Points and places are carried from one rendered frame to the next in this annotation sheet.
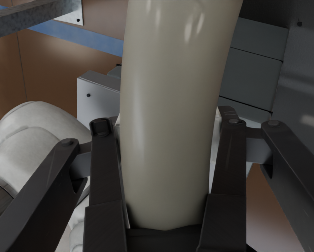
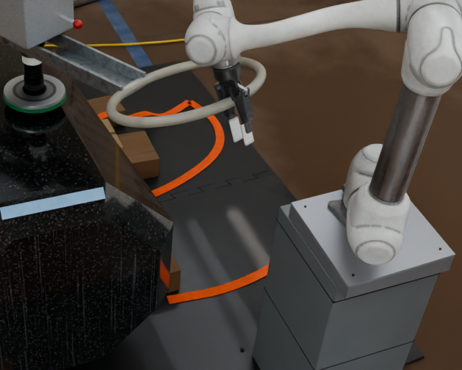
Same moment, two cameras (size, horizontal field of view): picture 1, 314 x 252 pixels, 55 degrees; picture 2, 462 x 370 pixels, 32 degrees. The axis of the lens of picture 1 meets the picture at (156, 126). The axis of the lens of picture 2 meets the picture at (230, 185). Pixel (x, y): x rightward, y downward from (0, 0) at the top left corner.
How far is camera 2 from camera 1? 2.18 m
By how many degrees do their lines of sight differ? 58
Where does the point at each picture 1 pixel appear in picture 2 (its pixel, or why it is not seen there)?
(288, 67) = not seen: hidden behind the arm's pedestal
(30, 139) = (355, 216)
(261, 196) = not seen: hidden behind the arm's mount
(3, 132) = (368, 229)
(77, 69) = not seen: outside the picture
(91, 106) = (359, 271)
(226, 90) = (289, 249)
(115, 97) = (335, 260)
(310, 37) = (245, 337)
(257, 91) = (278, 244)
